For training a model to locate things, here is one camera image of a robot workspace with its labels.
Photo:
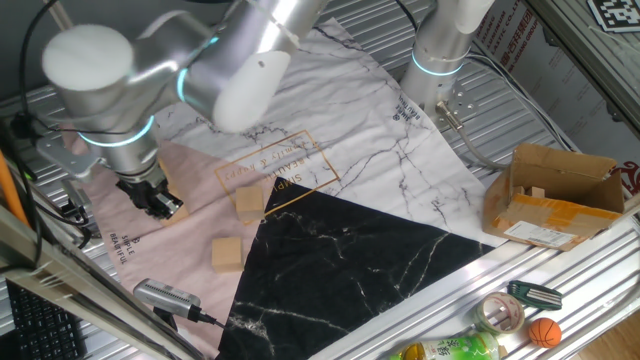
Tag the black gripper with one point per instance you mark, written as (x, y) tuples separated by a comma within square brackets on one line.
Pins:
[(140, 192)]

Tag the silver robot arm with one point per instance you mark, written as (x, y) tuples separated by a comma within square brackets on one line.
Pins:
[(440, 30)]

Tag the orange pole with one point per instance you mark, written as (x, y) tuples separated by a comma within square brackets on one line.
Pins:
[(10, 190)]

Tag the black keyboard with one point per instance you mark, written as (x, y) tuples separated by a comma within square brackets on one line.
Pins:
[(42, 327)]

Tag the marble pattern table cloth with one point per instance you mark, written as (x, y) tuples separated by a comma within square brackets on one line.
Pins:
[(325, 150)]

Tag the green tea bottle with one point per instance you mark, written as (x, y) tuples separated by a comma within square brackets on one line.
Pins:
[(450, 348)]

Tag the clear tape roll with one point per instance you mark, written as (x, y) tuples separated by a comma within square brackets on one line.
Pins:
[(487, 315)]

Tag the small wooden piece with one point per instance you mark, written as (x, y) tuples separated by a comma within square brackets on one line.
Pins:
[(536, 191), (518, 190)]

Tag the green hex key set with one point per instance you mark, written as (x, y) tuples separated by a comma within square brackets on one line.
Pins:
[(535, 295)]

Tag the brown cardboard box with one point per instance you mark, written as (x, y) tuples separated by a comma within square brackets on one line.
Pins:
[(552, 210)]

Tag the small orange basketball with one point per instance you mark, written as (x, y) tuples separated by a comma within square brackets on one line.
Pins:
[(545, 332)]

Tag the grey printed board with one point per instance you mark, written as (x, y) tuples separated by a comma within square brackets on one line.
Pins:
[(550, 85)]

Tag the red paper ornament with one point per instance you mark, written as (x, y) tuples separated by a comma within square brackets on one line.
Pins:
[(632, 177)]

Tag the black white marker tag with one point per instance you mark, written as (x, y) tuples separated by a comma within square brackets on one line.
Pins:
[(615, 15)]

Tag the silver side camera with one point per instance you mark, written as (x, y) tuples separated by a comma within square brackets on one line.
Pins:
[(72, 192)]

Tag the silver ribbed camera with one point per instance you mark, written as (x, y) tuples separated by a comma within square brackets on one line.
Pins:
[(167, 297)]

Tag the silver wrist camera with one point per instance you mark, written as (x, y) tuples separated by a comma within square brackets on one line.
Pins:
[(65, 155)]

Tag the black camera stand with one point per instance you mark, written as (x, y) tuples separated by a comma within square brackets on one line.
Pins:
[(165, 317)]

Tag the aluminium frame beam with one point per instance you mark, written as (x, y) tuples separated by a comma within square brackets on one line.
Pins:
[(75, 282)]

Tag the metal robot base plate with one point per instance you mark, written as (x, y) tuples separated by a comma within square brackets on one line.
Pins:
[(462, 102)]

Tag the grey frame beam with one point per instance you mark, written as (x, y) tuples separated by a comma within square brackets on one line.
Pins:
[(585, 55)]

